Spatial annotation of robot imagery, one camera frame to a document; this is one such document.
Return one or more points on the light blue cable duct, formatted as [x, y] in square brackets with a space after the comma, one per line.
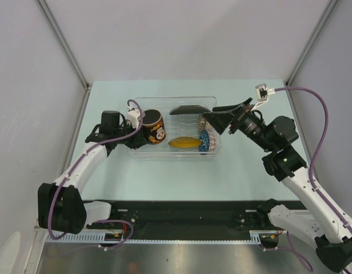
[115, 238]

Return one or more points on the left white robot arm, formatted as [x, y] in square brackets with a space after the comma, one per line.
[60, 205]

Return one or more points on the pink patterned bowl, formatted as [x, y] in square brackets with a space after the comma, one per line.
[203, 124]

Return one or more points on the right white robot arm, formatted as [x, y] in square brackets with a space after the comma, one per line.
[330, 233]

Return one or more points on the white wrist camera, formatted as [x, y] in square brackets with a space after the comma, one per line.
[263, 95]
[134, 116]

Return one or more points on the red interior dark mug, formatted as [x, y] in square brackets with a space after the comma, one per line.
[153, 127]

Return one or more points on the blue triangle patterned bowl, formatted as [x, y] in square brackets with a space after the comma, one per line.
[208, 142]

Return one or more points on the aluminium frame post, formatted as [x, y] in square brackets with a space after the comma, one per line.
[62, 41]
[312, 40]

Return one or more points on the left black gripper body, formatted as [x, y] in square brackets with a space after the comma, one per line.
[131, 141]

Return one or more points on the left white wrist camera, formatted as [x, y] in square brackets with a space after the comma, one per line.
[134, 116]

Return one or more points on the clear plastic dish rack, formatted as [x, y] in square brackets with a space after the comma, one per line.
[176, 126]

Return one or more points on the yellow brown round saucer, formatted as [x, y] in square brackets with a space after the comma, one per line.
[185, 142]

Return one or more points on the right aluminium frame post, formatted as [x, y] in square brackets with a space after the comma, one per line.
[312, 40]

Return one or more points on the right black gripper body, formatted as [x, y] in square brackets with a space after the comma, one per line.
[248, 123]

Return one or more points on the black floral square plate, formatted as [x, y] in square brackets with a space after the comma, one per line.
[188, 110]

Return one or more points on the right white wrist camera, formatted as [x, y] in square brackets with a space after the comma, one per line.
[263, 95]

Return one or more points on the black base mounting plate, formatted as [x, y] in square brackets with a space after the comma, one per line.
[196, 221]

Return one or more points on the left aluminium frame post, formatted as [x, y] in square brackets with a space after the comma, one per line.
[62, 41]

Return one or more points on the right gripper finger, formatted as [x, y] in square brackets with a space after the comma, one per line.
[233, 108]
[218, 120]

